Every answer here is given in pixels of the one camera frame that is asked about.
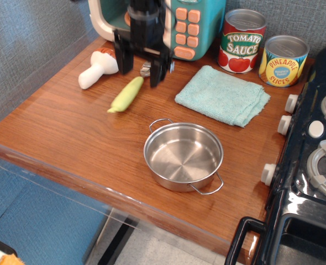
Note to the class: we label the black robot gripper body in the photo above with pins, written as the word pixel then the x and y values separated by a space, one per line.
pixel 147 27

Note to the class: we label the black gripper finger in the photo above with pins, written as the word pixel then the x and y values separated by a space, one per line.
pixel 159 68
pixel 123 51

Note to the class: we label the green handled metal spoon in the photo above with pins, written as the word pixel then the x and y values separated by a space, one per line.
pixel 126 96

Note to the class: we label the white toy mushroom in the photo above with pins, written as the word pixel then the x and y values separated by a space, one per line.
pixel 103 62

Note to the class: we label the light blue cloth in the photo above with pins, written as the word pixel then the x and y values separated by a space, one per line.
pixel 223 97

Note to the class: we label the teal toy microwave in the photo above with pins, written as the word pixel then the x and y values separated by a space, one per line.
pixel 191 26

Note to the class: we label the tomato sauce can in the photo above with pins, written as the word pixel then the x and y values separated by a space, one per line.
pixel 242 35

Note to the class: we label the pineapple slices can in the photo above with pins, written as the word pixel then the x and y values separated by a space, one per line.
pixel 283 59

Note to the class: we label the white stove knob upper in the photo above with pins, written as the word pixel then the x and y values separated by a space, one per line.
pixel 291 103

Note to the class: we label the white stove knob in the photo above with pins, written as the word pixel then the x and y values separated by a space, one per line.
pixel 291 103
pixel 268 173
pixel 284 124

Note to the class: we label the white stove knob middle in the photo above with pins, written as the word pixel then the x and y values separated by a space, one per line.
pixel 284 124

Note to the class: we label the white stove knob lower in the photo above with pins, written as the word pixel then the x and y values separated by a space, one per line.
pixel 268 173

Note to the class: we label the black toy stove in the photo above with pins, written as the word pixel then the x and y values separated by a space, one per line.
pixel 294 230

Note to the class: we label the orange object in basket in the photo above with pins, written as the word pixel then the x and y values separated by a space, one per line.
pixel 9 260

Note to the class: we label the steel pot with handles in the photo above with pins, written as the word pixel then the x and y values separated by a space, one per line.
pixel 184 157

